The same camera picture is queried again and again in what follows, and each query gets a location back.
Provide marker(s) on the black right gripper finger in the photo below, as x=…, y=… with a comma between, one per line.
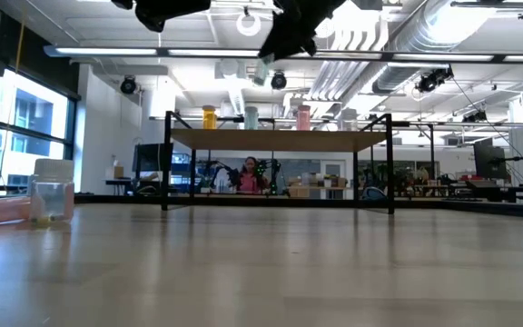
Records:
x=307, y=42
x=279, y=38

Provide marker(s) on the large black-framed window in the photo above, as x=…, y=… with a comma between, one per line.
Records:
x=34, y=113

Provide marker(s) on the blue grey dome object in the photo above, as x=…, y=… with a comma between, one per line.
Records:
x=373, y=194

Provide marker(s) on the wooden shelf black metal frame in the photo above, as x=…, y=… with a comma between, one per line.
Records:
x=266, y=140

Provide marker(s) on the black ceiling spotlight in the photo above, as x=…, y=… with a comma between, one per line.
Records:
x=434, y=79
x=128, y=85
x=279, y=80

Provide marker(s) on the silver ventilation duct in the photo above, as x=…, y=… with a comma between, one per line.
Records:
x=425, y=36

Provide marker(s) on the black computer monitor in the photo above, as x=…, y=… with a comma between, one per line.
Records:
x=152, y=156

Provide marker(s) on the small cardboard box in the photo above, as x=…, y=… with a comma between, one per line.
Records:
x=115, y=172

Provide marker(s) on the wide clear bottle white cap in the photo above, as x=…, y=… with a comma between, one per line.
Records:
x=52, y=200

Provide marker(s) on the black desk monitor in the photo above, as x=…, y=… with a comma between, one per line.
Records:
x=490, y=161

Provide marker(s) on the green medicine bottle white cap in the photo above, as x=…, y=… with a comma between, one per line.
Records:
x=251, y=119
x=262, y=70

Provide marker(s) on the black background robot arm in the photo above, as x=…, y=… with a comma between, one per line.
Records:
x=270, y=175
x=223, y=172

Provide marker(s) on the overhead black light bar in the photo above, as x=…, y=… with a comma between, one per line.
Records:
x=107, y=51

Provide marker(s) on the black aluminium table frame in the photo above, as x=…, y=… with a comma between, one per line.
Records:
x=121, y=199

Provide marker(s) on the tan cardboard boxes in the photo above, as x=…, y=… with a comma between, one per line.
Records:
x=298, y=191

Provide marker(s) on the person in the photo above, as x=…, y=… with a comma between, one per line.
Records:
x=249, y=179

